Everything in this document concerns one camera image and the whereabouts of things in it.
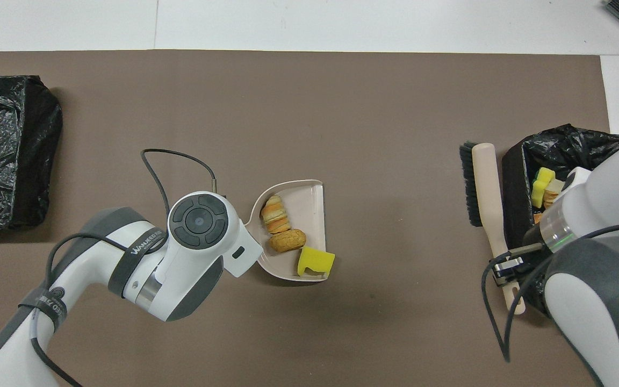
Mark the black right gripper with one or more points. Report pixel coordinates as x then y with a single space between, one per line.
523 257

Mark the orange striped toy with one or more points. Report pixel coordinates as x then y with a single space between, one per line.
538 217

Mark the beige foam chunk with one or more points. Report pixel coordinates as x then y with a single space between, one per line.
275 214
550 198

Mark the beige hand brush black bristles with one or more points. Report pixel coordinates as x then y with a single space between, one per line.
486 183

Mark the green and yellow sponge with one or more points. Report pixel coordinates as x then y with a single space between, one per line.
541 183

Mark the notched yellow sponge piece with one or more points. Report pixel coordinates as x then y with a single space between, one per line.
316 262

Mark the beige plastic dustpan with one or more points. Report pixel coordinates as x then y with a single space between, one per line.
309 212

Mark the orange-brown bread roll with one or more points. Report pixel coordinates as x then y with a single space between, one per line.
288 241

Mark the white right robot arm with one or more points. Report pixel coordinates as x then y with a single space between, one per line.
610 183

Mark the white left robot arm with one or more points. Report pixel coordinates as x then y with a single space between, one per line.
191 252

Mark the open bin black bag liner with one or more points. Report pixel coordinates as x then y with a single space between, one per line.
573 150

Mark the brown paper table mat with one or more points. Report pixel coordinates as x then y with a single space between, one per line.
288 107

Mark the box covered by black bag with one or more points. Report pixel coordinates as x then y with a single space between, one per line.
3 150

